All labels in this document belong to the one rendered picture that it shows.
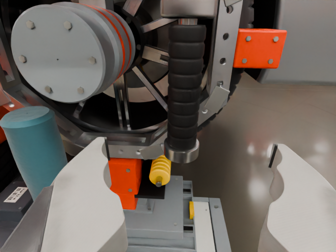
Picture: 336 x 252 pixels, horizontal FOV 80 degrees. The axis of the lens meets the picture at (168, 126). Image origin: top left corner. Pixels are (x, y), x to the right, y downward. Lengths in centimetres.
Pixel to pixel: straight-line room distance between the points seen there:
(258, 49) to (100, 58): 29
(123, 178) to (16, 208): 32
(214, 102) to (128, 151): 24
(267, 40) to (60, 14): 34
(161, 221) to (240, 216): 50
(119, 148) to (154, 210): 41
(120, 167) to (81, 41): 34
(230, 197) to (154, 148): 85
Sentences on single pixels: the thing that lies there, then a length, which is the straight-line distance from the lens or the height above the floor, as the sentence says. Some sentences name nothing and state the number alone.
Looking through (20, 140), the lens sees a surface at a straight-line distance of 45.
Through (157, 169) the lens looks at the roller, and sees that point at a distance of 56.
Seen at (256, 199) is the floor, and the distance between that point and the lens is 132.
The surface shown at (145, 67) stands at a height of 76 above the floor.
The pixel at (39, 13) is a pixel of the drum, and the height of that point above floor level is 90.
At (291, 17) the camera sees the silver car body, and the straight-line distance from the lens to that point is 62.
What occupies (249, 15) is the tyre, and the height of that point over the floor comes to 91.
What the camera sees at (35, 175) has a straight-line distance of 48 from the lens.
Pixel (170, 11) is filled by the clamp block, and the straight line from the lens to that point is 20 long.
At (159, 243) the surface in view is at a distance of 89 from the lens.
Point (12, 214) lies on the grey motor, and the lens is 76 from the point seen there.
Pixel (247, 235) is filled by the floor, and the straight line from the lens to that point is 115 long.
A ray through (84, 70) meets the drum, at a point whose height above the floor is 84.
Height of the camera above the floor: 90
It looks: 28 degrees down
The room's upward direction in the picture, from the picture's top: 1 degrees clockwise
